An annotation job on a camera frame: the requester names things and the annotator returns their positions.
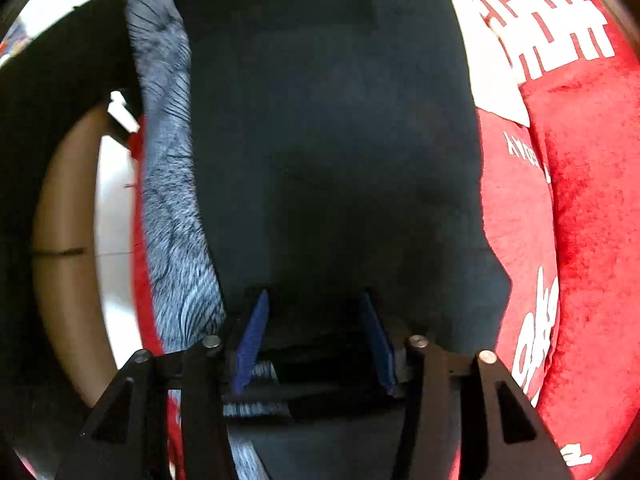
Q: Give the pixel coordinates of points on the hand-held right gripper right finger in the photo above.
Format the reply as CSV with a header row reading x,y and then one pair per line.
x,y
377,345

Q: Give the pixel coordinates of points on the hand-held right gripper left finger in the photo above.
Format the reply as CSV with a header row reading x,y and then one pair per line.
x,y
252,340

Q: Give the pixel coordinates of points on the black pants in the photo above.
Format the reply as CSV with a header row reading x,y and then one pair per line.
x,y
325,135

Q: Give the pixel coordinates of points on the blue leaf-pattern fabric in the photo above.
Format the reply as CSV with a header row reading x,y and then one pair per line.
x,y
170,210

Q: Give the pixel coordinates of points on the brown wooden board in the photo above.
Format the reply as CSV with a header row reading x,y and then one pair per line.
x,y
65,270

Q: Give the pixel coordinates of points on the red velvet quilt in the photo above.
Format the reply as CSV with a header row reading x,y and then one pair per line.
x,y
590,185

